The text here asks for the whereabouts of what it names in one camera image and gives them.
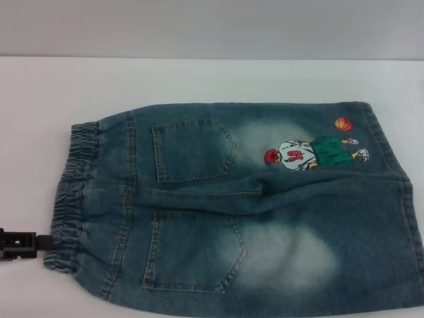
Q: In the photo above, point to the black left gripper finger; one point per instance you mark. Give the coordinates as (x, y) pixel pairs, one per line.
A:
(23, 239)
(16, 254)

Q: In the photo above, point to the blue denim shorts with embroidery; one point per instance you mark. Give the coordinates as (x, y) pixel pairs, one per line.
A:
(205, 232)

